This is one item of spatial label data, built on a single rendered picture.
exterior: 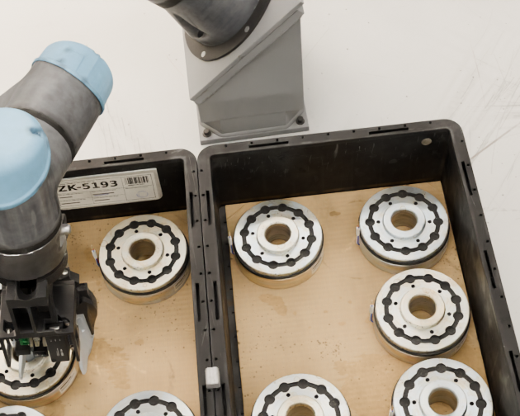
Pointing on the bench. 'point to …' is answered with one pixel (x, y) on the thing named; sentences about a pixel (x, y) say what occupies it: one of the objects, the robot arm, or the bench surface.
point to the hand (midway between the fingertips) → (58, 350)
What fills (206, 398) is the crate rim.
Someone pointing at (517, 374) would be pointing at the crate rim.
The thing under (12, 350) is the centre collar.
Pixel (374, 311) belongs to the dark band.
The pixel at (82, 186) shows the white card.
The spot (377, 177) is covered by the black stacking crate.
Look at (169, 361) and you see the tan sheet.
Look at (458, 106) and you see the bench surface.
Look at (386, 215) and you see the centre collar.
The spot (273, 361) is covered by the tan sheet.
